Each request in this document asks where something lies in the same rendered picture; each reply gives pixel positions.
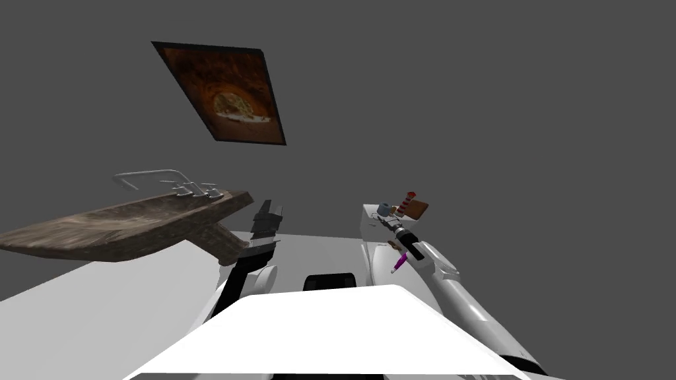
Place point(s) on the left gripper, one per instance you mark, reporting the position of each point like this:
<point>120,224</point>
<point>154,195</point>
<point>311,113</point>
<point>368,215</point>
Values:
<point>265,227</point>

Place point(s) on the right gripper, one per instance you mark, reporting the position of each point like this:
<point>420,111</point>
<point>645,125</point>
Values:
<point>388,224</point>

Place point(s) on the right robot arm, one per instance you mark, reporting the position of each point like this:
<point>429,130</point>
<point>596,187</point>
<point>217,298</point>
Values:
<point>465,303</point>

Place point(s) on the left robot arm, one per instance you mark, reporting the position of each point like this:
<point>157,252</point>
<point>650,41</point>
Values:
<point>240,277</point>

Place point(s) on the grey-blue cup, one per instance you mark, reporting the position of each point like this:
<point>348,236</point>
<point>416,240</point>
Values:
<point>386,209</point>

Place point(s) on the red white striped bottle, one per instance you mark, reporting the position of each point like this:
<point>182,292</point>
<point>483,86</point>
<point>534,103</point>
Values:
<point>405,203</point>

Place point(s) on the brown box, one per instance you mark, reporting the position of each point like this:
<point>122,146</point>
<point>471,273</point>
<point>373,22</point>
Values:
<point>417,210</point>

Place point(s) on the purple pen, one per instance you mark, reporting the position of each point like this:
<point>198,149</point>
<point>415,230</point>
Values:
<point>400,262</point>

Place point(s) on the grey metal faucet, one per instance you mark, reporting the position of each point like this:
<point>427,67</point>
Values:
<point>182,186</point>

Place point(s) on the dark framed brown picture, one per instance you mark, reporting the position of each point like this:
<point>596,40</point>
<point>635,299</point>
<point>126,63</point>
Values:
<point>227,95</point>

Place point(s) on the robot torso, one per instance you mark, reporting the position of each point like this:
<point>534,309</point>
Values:
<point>327,338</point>

